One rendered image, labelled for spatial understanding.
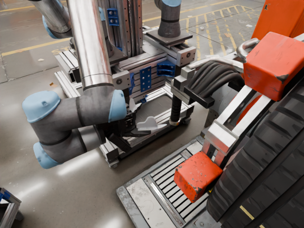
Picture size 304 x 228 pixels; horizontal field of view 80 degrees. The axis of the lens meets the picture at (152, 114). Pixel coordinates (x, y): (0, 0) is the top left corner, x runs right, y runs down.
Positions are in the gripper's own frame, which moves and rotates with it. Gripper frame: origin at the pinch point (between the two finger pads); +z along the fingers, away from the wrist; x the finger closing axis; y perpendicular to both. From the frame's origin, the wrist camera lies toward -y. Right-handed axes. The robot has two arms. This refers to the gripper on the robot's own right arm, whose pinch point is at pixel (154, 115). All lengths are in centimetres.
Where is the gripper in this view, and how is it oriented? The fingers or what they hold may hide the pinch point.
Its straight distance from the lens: 62.4
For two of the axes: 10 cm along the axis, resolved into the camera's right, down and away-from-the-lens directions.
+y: -0.2, -8.0, -6.0
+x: -5.6, -4.9, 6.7
